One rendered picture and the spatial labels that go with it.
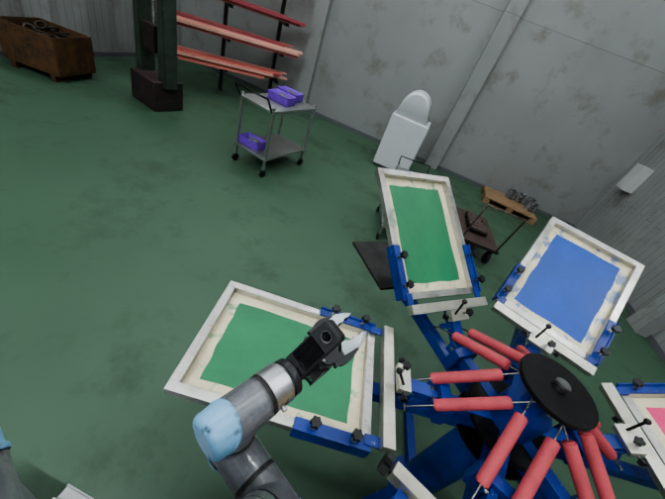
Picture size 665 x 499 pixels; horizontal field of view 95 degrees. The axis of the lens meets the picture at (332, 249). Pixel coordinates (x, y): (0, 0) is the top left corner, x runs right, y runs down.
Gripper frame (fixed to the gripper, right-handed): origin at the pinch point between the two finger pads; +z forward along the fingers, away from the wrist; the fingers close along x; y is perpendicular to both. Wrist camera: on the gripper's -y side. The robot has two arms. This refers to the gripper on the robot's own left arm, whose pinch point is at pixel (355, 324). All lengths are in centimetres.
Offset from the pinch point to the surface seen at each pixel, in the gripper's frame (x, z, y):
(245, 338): -34, 13, 77
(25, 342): -141, -56, 189
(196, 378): -30, -13, 77
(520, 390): 61, 87, 44
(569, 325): 71, 161, 38
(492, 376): 47, 75, 41
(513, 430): 61, 59, 39
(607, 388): 96, 135, 39
